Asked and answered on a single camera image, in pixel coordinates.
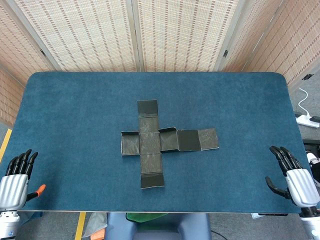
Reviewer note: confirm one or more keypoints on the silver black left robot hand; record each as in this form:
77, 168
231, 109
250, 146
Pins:
13, 186

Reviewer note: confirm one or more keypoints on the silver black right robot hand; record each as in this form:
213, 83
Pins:
301, 186

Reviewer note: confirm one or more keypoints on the black cardboard folding box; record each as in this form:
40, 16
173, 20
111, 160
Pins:
150, 145

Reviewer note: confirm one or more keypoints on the black white shoe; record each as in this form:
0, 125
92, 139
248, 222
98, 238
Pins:
312, 158

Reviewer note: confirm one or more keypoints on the yellow floor tape strip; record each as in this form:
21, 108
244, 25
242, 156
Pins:
6, 142
80, 225

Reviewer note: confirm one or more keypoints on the black equipment stand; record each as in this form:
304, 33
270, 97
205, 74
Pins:
312, 143

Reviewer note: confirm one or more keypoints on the white power strip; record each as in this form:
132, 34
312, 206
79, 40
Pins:
306, 121

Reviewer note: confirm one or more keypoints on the grey cloth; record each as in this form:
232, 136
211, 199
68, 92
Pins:
96, 222

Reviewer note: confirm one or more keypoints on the blue felt table mat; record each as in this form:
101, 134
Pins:
75, 112

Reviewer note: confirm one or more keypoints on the orange object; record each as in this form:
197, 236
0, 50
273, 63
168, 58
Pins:
98, 236

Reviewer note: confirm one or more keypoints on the black screen hinge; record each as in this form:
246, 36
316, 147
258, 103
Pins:
225, 53
43, 52
307, 76

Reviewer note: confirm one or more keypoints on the green cloth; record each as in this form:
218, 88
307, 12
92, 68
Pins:
142, 217

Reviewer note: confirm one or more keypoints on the bamboo folding screen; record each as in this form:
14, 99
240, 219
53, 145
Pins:
87, 37

